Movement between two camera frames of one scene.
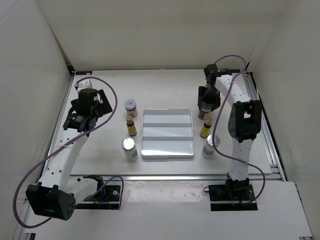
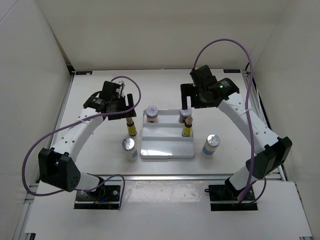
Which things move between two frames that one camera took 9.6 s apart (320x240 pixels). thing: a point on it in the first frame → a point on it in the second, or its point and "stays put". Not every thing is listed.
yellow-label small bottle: x=205 y=131 → x=187 y=129
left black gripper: x=104 y=107 → x=122 y=100
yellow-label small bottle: x=132 y=129 stays put
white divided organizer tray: x=167 y=134 stays put
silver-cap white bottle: x=129 y=146 stays put
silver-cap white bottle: x=208 y=149 stays put
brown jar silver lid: x=204 y=108 → x=184 y=113
